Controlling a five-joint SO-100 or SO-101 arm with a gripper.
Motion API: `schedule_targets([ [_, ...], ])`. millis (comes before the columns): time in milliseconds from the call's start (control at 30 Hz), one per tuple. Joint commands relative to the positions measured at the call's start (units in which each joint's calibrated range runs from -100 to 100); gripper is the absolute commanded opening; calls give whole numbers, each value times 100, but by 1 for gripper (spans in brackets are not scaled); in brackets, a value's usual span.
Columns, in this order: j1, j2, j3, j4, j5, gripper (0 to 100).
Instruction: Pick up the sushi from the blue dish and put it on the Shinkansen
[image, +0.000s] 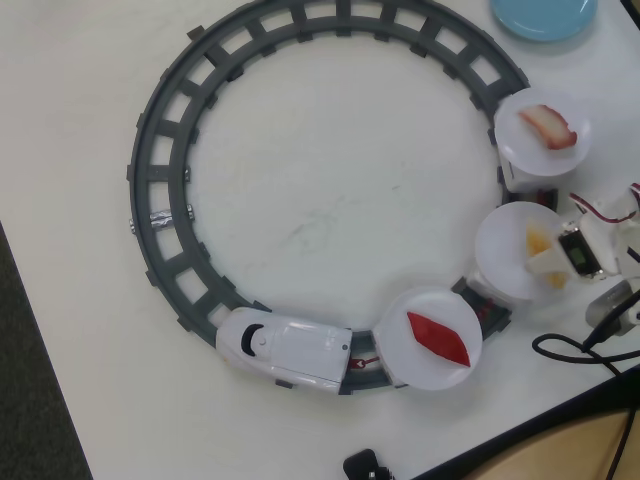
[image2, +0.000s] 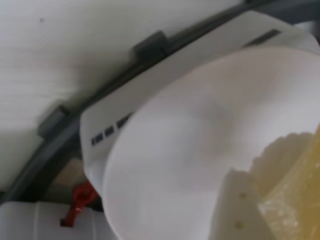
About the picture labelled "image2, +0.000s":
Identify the yellow sponge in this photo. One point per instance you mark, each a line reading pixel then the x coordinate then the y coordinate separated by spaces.
pixel 292 185

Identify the red train coupler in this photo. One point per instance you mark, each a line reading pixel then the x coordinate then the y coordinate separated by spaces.
pixel 80 200

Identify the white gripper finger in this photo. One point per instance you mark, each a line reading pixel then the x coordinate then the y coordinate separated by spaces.
pixel 237 210

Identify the white round plate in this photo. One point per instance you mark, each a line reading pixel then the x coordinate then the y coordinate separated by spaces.
pixel 180 150

